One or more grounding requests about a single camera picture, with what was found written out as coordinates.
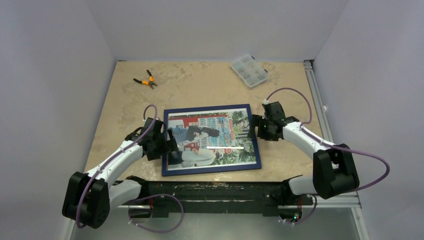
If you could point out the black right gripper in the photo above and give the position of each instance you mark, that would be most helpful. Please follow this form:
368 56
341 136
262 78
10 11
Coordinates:
261 126

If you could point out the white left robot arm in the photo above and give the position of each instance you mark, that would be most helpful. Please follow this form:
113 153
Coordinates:
92 195

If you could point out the clear plastic screw box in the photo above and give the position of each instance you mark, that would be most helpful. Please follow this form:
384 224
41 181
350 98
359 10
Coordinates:
249 70

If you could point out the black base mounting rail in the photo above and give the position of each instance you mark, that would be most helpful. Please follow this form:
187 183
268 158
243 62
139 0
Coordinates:
267 198

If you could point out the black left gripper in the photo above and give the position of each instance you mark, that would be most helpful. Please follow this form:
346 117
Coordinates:
155 155

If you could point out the orange black pliers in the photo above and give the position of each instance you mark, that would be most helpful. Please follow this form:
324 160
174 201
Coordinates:
150 82

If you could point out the blue wooden picture frame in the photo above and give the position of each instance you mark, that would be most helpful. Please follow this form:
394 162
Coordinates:
212 170

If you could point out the aluminium right side rail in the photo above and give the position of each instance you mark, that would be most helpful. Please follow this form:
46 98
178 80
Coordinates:
345 200

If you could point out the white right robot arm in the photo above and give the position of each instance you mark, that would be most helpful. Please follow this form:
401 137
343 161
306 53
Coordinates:
333 168

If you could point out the colour photo print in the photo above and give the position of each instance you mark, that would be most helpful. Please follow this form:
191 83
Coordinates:
212 139

